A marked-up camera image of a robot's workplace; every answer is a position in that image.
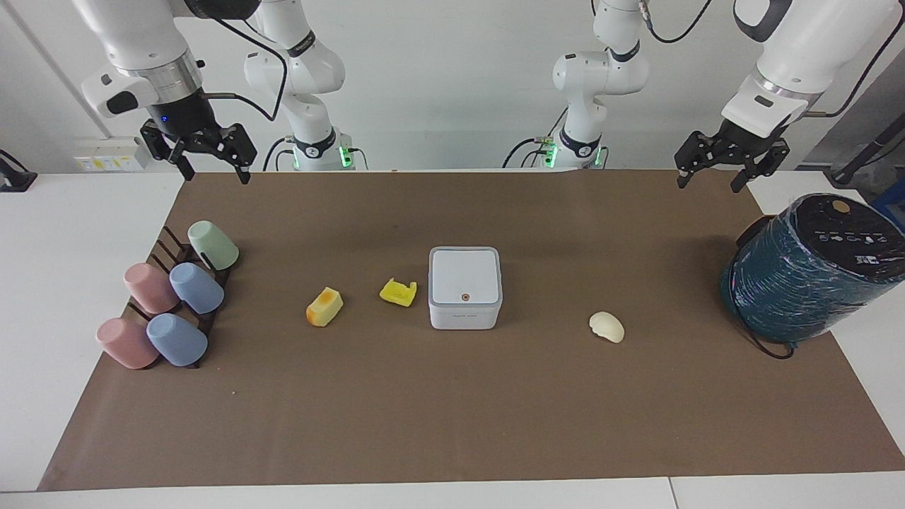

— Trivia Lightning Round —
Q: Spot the black cable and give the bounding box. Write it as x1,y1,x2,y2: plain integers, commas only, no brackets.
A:
262,136,295,172
638,0,713,45
204,16,290,122
806,20,905,119
501,106,571,169

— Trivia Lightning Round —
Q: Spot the teal wrapped round appliance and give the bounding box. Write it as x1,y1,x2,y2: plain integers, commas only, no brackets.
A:
720,192,905,346

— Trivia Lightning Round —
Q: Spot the dark cup rack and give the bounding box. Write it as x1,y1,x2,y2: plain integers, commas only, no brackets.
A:
127,225,241,370

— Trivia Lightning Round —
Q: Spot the pink plastic cup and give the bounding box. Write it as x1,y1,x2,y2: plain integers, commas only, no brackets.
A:
124,263,180,315
96,317,160,370

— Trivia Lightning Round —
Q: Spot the white wall socket strip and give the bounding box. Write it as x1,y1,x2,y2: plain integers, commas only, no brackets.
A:
74,137,151,173

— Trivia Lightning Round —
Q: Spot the blue box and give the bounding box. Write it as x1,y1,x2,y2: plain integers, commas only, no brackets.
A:
871,185,905,228

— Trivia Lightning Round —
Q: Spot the yellow orange foam piece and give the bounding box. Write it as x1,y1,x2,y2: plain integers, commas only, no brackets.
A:
305,286,344,328

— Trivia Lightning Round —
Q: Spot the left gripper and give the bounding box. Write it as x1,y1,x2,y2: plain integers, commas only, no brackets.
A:
673,120,791,194

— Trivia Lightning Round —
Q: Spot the blue plastic cup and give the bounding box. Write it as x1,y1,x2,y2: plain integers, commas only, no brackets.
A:
146,313,209,367
169,262,225,315

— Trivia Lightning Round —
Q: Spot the black appliance cord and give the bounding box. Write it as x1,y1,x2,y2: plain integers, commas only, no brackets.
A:
728,297,797,361

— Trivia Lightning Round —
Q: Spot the cream white trash piece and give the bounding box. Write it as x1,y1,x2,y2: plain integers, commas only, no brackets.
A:
589,311,626,344

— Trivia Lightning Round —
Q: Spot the black stand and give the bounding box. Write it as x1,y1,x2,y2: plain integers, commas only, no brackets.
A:
0,149,38,193
827,112,905,186

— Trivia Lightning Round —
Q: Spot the green plastic cup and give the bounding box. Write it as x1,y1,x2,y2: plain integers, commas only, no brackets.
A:
187,221,240,271

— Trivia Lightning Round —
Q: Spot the yellow crumpled trash piece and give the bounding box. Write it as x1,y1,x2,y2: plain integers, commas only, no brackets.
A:
379,278,418,308

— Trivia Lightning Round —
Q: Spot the white square lidded bin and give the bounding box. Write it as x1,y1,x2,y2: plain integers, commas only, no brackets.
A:
428,246,504,331

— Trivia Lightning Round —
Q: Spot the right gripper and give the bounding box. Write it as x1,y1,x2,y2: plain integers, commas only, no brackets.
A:
139,91,257,186

